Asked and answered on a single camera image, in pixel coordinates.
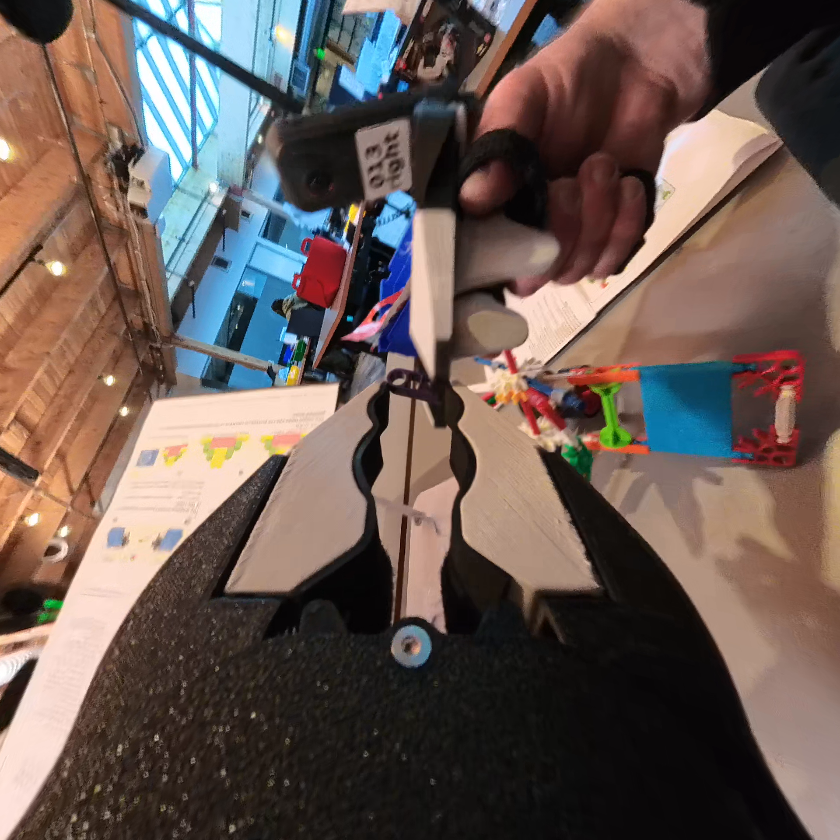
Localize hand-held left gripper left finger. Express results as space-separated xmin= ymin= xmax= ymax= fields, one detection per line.
xmin=223 ymin=381 xmax=389 ymax=597

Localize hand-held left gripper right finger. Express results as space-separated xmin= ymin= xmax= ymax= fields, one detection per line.
xmin=449 ymin=384 xmax=605 ymax=605

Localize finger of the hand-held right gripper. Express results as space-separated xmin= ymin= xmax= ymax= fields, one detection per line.
xmin=408 ymin=207 xmax=458 ymax=429

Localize small purple toy clip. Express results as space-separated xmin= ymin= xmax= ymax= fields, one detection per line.
xmin=386 ymin=369 xmax=442 ymax=406

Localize colourful construction toy model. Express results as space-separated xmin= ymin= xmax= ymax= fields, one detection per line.
xmin=475 ymin=349 xmax=807 ymax=481

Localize person's right forearm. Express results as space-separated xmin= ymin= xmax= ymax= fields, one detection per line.
xmin=702 ymin=0 xmax=840 ymax=106

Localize person's right hand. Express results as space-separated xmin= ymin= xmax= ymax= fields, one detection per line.
xmin=458 ymin=0 xmax=715 ymax=298

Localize crumpled papers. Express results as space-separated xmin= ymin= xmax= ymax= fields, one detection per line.
xmin=340 ymin=290 xmax=409 ymax=343

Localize wooden background table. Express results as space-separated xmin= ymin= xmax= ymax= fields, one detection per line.
xmin=311 ymin=202 xmax=370 ymax=370

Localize red tote bag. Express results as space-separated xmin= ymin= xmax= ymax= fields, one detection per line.
xmin=291 ymin=235 xmax=349 ymax=310

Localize black pole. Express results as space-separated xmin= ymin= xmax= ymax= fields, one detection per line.
xmin=107 ymin=0 xmax=307 ymax=114

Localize instruction sheet board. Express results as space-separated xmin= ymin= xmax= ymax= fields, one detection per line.
xmin=0 ymin=383 xmax=342 ymax=821

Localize black printed box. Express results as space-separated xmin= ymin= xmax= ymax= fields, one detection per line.
xmin=392 ymin=0 xmax=501 ymax=84

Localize printed instruction leaflet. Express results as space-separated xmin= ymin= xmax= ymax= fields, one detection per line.
xmin=504 ymin=108 xmax=786 ymax=370

